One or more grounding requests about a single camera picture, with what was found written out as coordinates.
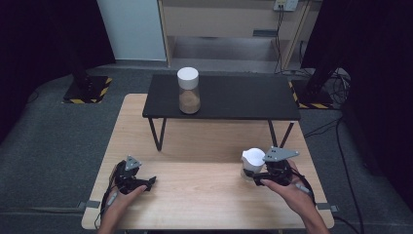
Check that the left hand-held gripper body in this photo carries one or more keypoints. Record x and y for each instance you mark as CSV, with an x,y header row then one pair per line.
x,y
128,180

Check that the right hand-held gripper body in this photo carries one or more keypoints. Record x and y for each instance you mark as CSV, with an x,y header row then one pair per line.
x,y
279,170

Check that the white cup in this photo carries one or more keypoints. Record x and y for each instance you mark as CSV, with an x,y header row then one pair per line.
x,y
253,159

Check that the black shelf with metal legs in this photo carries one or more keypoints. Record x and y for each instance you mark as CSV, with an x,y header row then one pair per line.
x,y
233,96

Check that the glass jar with round white lid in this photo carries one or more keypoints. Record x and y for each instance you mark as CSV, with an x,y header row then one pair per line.
x,y
189,92

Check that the person's left hand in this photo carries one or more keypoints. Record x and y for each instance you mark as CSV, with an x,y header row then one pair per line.
x,y
123,203

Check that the person's right hand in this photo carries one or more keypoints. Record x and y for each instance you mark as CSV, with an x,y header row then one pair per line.
x,y
292,195

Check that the grey tape strip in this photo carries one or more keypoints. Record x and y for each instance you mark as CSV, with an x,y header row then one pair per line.
x,y
327,207
89,204

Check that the black stand with striped base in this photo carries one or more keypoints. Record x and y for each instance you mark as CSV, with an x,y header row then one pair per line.
x,y
86,89
313,94

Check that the black curtain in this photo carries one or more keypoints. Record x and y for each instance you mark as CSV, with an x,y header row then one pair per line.
x,y
39,48
380,81

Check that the white panel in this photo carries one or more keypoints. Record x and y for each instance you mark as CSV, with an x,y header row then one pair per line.
x,y
133,29

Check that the wall power outlet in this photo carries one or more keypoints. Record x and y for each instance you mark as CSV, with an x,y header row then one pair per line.
x,y
285,4

